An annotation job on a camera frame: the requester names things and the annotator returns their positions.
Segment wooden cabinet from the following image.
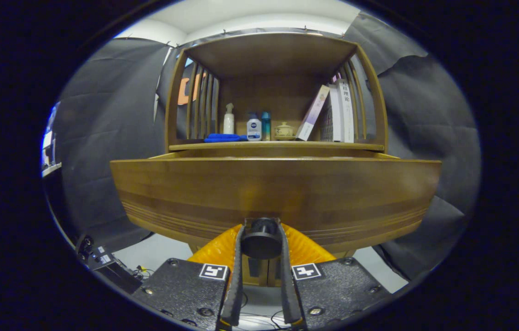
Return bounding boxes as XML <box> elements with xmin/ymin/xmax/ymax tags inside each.
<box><xmin>164</xmin><ymin>31</ymin><xmax>389</xmax><ymax>286</ymax></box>

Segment purple white book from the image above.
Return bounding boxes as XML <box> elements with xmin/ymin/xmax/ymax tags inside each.
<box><xmin>295</xmin><ymin>85</ymin><xmax>330</xmax><ymax>141</ymax></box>

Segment white pump bottle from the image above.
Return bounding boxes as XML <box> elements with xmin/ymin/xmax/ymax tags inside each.
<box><xmin>223</xmin><ymin>103</ymin><xmax>235</xmax><ymax>135</ymax></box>

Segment white bottle with blue cap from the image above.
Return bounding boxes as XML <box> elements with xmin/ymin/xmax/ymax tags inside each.
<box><xmin>247</xmin><ymin>113</ymin><xmax>262</xmax><ymax>142</ymax></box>

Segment white book with black lettering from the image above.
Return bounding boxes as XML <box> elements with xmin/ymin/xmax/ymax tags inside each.
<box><xmin>335</xmin><ymin>79</ymin><xmax>355</xmax><ymax>143</ymax></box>

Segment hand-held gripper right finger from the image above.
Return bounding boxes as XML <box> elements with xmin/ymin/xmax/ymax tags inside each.
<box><xmin>278</xmin><ymin>223</ymin><xmax>391</xmax><ymax>331</ymax></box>

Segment blue folded cloth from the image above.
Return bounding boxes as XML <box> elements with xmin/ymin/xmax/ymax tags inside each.
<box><xmin>204</xmin><ymin>133</ymin><xmax>248</xmax><ymax>143</ymax></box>

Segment black floor cables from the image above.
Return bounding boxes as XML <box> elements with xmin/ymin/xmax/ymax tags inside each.
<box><xmin>232</xmin><ymin>292</ymin><xmax>299</xmax><ymax>331</ymax></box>

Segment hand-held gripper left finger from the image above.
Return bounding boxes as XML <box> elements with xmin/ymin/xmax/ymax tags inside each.
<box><xmin>132</xmin><ymin>224</ymin><xmax>246</xmax><ymax>331</ymax></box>

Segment wooden drawer with black knob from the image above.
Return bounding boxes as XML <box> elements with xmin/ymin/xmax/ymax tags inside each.
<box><xmin>110</xmin><ymin>149</ymin><xmax>442</xmax><ymax>260</ymax></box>

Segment beige lidded teacup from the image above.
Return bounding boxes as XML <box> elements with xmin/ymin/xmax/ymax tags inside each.
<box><xmin>274</xmin><ymin>122</ymin><xmax>296</xmax><ymax>141</ymax></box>

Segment wooden countertop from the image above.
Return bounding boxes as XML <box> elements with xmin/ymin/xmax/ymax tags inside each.
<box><xmin>169</xmin><ymin>140</ymin><xmax>385</xmax><ymax>152</ymax></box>

